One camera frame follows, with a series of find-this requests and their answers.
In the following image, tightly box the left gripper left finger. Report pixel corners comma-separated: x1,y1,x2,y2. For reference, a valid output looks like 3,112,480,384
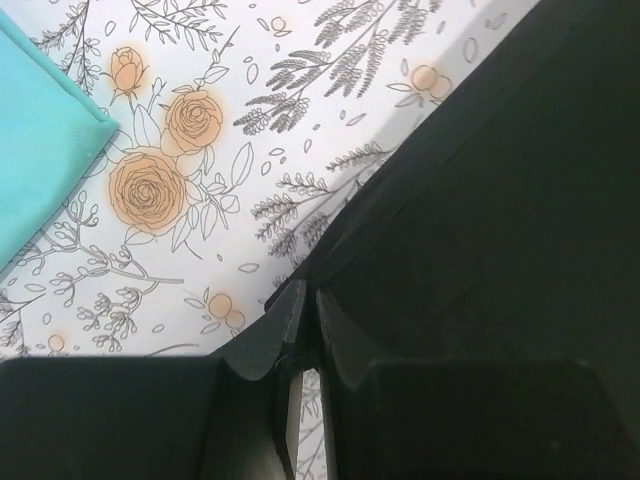
1,282,306,479

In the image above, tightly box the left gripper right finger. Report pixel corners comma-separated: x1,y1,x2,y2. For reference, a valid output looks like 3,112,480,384
316,291,639,479

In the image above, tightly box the black t shirt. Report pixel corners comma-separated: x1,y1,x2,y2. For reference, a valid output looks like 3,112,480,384
293,1,639,439

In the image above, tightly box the floral table cloth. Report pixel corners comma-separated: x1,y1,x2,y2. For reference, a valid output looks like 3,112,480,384
0,0,531,480

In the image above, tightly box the folded teal t shirt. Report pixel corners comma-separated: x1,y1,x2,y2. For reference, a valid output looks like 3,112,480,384
1,15,117,266

